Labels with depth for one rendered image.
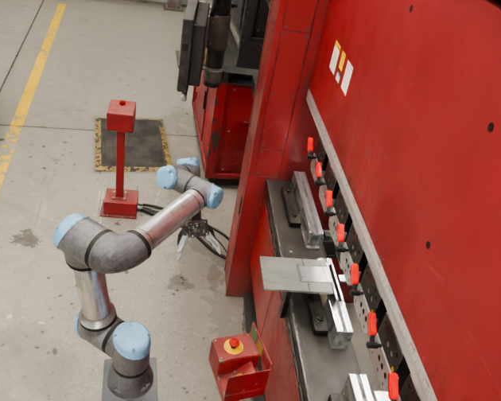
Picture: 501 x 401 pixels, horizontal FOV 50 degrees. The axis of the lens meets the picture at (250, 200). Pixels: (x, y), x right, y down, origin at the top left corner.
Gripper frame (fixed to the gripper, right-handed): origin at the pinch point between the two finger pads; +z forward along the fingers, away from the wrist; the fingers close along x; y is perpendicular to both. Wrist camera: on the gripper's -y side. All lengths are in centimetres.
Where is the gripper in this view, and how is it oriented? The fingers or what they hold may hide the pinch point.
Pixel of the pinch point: (199, 258)
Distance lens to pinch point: 192.2
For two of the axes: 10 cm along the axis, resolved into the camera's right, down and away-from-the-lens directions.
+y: 2.6, 0.4, -9.7
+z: 1.2, 9.9, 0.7
